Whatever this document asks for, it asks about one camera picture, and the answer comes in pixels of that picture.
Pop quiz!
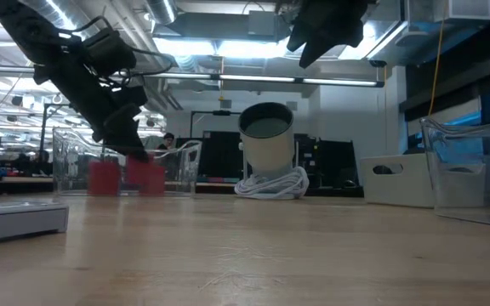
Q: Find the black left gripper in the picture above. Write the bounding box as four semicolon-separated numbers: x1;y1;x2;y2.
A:
31;50;151;164

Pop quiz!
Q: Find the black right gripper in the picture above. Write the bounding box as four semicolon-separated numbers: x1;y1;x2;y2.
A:
286;0;372;70

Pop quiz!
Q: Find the person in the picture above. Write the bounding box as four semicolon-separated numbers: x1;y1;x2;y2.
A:
157;132;177;153

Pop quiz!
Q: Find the long ceiling light bar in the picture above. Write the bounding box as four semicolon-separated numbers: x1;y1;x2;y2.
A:
142;71;385;89

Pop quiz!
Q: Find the clear plastic bin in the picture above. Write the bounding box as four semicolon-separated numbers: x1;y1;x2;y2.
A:
52;127;203;198
419;116;490;230

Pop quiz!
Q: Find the black metal gantry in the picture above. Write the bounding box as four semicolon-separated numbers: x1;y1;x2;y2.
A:
189;109;242;139
40;101;76;141

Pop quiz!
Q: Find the black monitor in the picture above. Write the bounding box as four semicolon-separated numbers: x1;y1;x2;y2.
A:
197;129;242;179
314;139;363;197

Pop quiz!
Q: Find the white cylindrical device black rim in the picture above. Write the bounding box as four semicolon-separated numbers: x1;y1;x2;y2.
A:
237;101;296;179

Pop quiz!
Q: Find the white ceiling unit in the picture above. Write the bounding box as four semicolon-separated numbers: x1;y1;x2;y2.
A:
405;0;490;23

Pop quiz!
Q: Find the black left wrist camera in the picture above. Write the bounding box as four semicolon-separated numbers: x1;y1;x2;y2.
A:
81;27;139;78

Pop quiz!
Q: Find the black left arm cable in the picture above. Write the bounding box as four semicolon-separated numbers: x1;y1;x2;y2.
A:
57;15;179;88

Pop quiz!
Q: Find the yellow hanging cable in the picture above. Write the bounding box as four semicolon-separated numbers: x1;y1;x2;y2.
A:
426;0;449;116

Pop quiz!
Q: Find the white coiled cable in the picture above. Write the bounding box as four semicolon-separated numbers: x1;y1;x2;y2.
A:
233;166;311;201

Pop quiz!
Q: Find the white storage bin with handle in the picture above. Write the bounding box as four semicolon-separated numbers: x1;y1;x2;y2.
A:
359;151;437;209

